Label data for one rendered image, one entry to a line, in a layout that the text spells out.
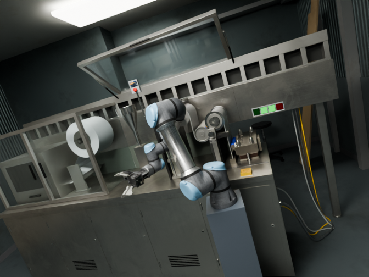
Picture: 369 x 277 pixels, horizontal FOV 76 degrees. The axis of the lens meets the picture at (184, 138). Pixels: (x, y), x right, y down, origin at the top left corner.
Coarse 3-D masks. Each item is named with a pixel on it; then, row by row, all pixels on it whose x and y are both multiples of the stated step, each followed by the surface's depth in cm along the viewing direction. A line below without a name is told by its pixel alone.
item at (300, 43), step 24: (264, 48) 183; (288, 48) 178; (312, 48) 181; (192, 72) 202; (216, 72) 196; (240, 72) 199; (264, 72) 187; (120, 96) 225; (144, 96) 219; (168, 96) 221; (192, 96) 208
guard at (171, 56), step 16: (176, 32) 160; (192, 32) 162; (208, 32) 163; (144, 48) 172; (160, 48) 174; (176, 48) 175; (192, 48) 177; (208, 48) 179; (96, 64) 183; (112, 64) 185; (128, 64) 187; (144, 64) 190; (160, 64) 192; (176, 64) 194; (192, 64) 196; (208, 64) 198; (112, 80) 206; (128, 80) 209; (144, 80) 211
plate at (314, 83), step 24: (288, 72) 182; (312, 72) 178; (216, 96) 202; (240, 96) 197; (264, 96) 192; (288, 96) 187; (312, 96) 183; (336, 96) 179; (120, 120) 232; (144, 120) 226; (240, 120) 202
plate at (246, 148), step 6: (246, 132) 203; (252, 132) 198; (240, 138) 191; (246, 138) 186; (246, 144) 173; (252, 144) 169; (240, 150) 172; (246, 150) 171; (252, 150) 170; (258, 150) 169
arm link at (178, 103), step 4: (176, 100) 125; (180, 100) 128; (176, 104) 124; (180, 104) 125; (180, 108) 125; (184, 108) 129; (180, 112) 126; (184, 112) 130; (180, 116) 128; (184, 116) 134; (176, 120) 134; (180, 120) 134; (176, 124) 138; (180, 124) 142; (164, 144) 156; (164, 148) 156; (168, 148) 158; (164, 152) 159
